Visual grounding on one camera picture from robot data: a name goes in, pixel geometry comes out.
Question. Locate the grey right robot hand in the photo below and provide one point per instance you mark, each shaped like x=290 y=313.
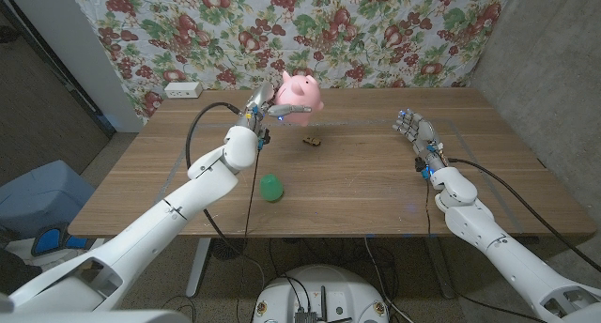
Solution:
x=425 y=136

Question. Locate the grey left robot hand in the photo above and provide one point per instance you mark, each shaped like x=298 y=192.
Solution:
x=257 y=116

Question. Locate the pink plastic piggy bank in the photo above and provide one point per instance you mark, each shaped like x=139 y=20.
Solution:
x=300 y=95

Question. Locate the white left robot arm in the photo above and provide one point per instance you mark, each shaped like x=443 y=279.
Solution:
x=155 y=219

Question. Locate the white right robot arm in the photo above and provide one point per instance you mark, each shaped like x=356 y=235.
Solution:
x=507 y=257

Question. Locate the green ball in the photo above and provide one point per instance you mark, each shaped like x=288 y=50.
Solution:
x=272 y=188

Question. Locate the small yellow toy car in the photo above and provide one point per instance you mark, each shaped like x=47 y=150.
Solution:
x=312 y=141

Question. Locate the white power strip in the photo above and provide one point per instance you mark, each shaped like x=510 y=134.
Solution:
x=183 y=89

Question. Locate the floral fruit print backdrop cloth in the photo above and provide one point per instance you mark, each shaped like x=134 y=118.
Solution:
x=300 y=32

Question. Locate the black round floor fan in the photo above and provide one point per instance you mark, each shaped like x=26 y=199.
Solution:
x=228 y=248

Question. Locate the grey table leg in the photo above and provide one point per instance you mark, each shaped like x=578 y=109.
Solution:
x=441 y=271

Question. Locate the white table leg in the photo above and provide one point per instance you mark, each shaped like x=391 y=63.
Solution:
x=197 y=266

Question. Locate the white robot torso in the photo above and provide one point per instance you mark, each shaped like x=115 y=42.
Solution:
x=328 y=285

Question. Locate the blue plastic bin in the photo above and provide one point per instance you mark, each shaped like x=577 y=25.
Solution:
x=42 y=196

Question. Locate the blue and black pad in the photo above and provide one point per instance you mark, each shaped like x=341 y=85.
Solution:
x=47 y=241

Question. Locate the dark trouser leg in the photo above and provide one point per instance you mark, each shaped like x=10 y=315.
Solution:
x=16 y=271

